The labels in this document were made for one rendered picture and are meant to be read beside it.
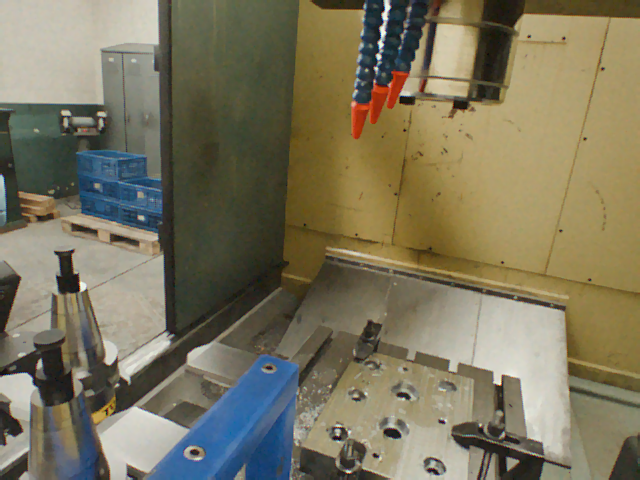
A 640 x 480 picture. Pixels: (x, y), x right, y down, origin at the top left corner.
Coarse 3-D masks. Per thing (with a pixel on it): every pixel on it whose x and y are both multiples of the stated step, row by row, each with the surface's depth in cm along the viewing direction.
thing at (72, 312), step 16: (80, 288) 34; (64, 304) 33; (80, 304) 34; (64, 320) 34; (80, 320) 34; (96, 320) 36; (80, 336) 34; (96, 336) 36; (64, 352) 34; (80, 352) 34; (96, 352) 36; (80, 368) 35
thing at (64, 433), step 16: (80, 384) 24; (32, 400) 22; (64, 400) 22; (80, 400) 23; (32, 416) 22; (48, 416) 22; (64, 416) 22; (80, 416) 23; (32, 432) 22; (48, 432) 22; (64, 432) 22; (80, 432) 23; (96, 432) 25; (32, 448) 22; (48, 448) 22; (64, 448) 22; (80, 448) 23; (96, 448) 24; (32, 464) 23; (48, 464) 22; (64, 464) 23; (80, 464) 23; (96, 464) 24
